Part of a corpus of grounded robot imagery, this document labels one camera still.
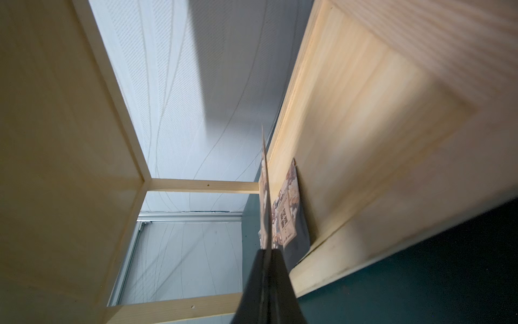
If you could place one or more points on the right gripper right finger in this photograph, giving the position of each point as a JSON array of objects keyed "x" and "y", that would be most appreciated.
[{"x": 282, "y": 304}]

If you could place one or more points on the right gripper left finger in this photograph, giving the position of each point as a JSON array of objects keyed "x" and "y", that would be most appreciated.
[{"x": 253, "y": 304}]

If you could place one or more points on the wooden two-tier shelf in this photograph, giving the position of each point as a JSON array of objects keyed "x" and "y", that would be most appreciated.
[{"x": 401, "y": 117}]

